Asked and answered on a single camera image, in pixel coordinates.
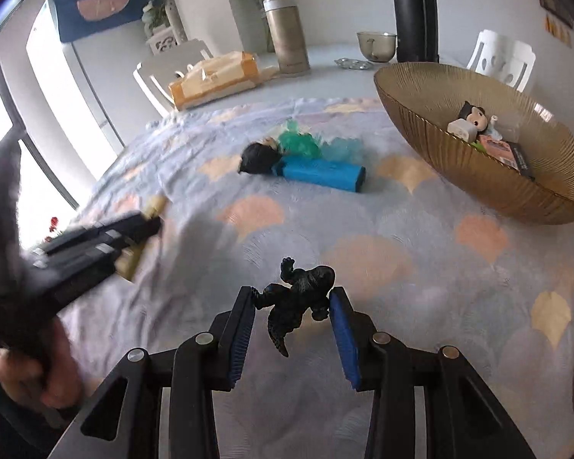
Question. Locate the black-haired figurine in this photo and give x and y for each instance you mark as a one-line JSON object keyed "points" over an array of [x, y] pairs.
{"points": [[256, 158]]}

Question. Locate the red flowers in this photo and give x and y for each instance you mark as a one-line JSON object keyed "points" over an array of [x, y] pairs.
{"points": [[52, 227]]}

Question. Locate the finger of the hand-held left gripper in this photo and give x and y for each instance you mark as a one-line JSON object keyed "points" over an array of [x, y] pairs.
{"points": [[81, 258], [105, 232]]}

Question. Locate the blue wall hanging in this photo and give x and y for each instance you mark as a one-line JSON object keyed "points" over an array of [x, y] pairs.
{"points": [[95, 7]]}

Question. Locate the fan-pattern tablecloth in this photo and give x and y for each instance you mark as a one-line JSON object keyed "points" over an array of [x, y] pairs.
{"points": [[411, 258]]}

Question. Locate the person's left hand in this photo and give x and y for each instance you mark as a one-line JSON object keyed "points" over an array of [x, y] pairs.
{"points": [[19, 377]]}

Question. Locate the yellow tissue pack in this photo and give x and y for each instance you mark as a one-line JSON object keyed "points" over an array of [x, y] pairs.
{"points": [[210, 81]]}

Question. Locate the teal translucent figurine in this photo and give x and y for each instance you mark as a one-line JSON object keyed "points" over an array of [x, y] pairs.
{"points": [[299, 143]]}

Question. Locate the white planter with flowers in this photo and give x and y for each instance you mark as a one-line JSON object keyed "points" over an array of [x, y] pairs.
{"points": [[165, 40]]}

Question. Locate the silver blister pill pack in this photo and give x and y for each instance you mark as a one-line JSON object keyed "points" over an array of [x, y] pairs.
{"points": [[351, 63]]}

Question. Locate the big-eyed boy figurine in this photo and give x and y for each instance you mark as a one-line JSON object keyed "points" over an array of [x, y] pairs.
{"points": [[473, 114]]}

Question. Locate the yellow hanging ornaments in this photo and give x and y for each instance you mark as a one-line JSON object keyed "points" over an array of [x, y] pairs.
{"points": [[557, 28]]}

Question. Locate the pink playing card box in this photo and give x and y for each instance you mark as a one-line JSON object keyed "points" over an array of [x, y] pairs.
{"points": [[495, 148]]}

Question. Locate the bright green translucent figurine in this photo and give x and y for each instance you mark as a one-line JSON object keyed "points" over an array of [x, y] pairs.
{"points": [[476, 146]]}

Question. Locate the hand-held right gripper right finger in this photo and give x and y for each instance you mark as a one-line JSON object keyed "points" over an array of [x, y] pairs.
{"points": [[345, 339]]}

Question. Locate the champagne thermos bottle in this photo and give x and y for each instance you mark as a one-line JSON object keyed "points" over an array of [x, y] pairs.
{"points": [[287, 33]]}

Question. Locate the tall black cylinder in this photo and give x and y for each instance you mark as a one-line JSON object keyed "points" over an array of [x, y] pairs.
{"points": [[414, 9]]}

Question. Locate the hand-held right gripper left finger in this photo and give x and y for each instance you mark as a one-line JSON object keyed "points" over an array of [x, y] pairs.
{"points": [[239, 339]]}

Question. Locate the grey glass cup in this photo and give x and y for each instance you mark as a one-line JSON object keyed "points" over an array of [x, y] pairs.
{"points": [[375, 45]]}

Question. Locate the amber ribbed glass bowl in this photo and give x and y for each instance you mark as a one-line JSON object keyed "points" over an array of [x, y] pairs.
{"points": [[435, 153]]}

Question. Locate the white chair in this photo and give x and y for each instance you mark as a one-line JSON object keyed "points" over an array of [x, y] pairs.
{"points": [[502, 57], [158, 76]]}

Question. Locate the yellow marker pen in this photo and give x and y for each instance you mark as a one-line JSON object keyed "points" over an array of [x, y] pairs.
{"points": [[131, 260]]}

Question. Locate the light blue translucent figurine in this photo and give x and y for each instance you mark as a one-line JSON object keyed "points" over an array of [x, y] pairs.
{"points": [[344, 148]]}

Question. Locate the small black box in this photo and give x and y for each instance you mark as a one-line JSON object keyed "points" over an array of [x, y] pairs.
{"points": [[521, 160]]}

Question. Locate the black monster figurine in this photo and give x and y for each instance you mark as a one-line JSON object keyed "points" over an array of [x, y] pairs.
{"points": [[299, 296]]}

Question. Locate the white refrigerator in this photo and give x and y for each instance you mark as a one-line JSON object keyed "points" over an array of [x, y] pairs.
{"points": [[76, 95]]}

